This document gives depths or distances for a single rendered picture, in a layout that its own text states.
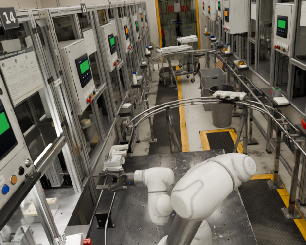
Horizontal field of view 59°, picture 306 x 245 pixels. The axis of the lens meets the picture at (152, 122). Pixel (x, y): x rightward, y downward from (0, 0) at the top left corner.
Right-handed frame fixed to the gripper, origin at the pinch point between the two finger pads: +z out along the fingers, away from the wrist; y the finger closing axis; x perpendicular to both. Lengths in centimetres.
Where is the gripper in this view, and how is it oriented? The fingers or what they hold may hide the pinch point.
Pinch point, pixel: (99, 181)
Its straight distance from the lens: 155.9
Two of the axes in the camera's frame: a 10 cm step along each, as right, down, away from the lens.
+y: -1.3, -9.0, -4.1
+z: -9.9, 0.9, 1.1
